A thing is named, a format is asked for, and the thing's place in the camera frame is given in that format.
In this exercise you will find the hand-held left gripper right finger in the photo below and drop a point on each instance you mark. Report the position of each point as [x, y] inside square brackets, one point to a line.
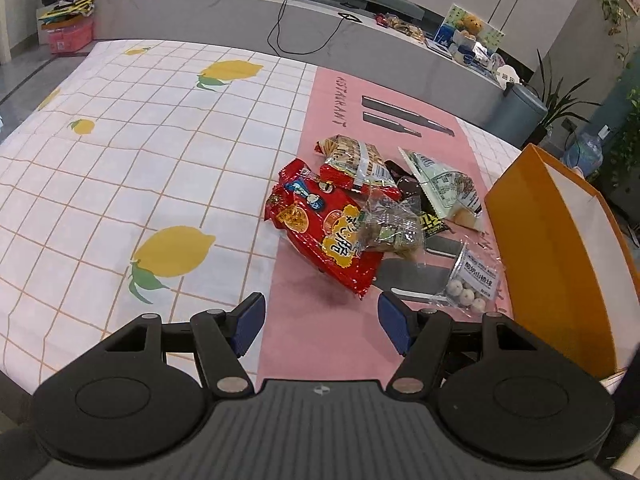
[395, 322]

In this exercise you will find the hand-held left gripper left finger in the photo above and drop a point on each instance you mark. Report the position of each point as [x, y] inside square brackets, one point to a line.
[250, 322]

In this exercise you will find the clear packet of white balls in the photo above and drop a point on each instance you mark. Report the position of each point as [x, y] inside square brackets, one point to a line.
[467, 285]

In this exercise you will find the clear packet of brown snacks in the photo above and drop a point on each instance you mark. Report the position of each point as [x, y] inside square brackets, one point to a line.
[392, 230]

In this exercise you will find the black yellow snack packet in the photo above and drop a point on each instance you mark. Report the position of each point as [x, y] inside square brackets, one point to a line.
[431, 224]

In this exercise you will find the red snack packet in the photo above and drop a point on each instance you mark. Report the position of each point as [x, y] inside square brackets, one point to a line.
[310, 230]

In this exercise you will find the dark brown snack packet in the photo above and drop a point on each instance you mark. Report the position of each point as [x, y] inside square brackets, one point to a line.
[407, 187]

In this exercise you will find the pale green chips bag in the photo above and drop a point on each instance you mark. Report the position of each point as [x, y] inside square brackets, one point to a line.
[445, 185]

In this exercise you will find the orange cardboard box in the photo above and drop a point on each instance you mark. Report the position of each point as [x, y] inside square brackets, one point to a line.
[540, 240]

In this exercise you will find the striped beige snack packet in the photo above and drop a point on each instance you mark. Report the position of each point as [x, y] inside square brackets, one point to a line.
[350, 157]

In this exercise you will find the pile of snacks on console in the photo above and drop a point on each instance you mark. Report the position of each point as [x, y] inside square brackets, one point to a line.
[400, 25]

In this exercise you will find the pink bottle print mat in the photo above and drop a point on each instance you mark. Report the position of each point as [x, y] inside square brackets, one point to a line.
[310, 320]

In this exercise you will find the lemon print checked tablecloth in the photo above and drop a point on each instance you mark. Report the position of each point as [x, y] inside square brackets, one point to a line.
[125, 170]

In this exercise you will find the grey trash bin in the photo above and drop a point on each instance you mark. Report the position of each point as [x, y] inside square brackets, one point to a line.
[517, 112]

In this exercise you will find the blue water jug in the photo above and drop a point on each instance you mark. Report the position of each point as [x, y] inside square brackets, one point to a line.
[585, 155]

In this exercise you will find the long-leaf plant in black pot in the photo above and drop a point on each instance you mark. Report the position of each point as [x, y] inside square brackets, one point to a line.
[552, 105]

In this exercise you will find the bushy green plant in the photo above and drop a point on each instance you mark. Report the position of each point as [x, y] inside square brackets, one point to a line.
[627, 135]

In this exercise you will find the brown teddy bear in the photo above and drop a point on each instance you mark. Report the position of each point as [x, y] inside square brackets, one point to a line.
[471, 25]

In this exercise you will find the pink plastic basket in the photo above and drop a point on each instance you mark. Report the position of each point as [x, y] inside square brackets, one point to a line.
[70, 39]

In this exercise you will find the pile of packets on basket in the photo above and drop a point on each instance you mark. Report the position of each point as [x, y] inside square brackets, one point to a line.
[67, 12]

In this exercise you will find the trailing vine plant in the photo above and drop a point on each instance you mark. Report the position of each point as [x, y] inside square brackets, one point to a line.
[615, 10]

